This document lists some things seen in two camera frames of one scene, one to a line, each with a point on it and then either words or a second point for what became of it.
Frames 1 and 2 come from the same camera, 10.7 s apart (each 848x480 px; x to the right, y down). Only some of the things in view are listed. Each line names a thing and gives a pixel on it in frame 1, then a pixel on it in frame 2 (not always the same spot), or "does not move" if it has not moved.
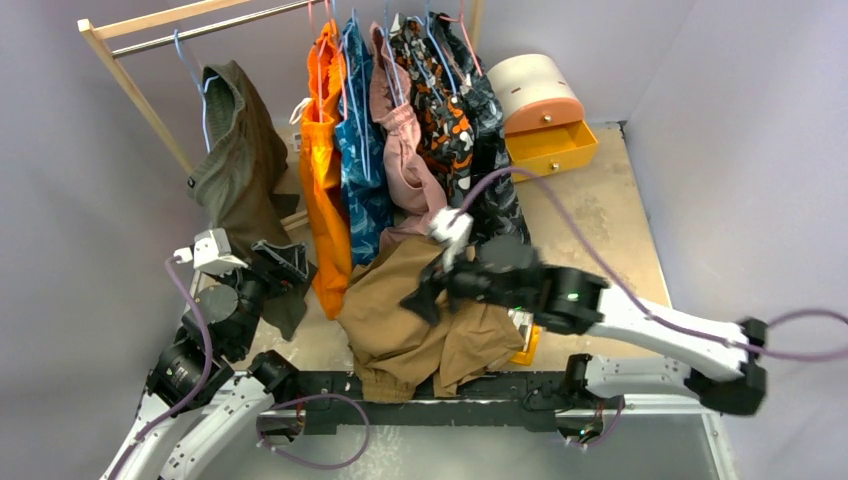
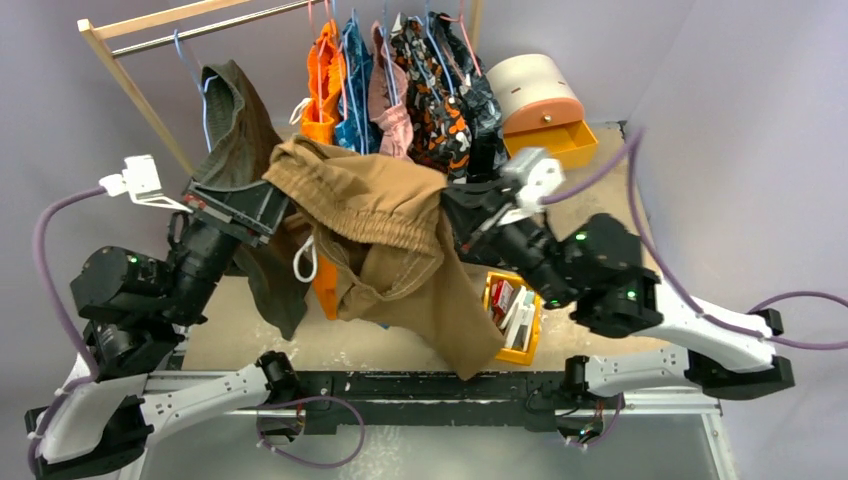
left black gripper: (290, 263) -> (251, 212)
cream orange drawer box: (542, 110) does not move
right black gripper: (448, 283) -> (478, 216)
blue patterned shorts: (357, 151) does not move
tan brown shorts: (401, 356) -> (384, 228)
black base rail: (510, 402) does not move
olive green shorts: (242, 176) does not move
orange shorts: (325, 179) does not move
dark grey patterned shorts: (495, 212) does not move
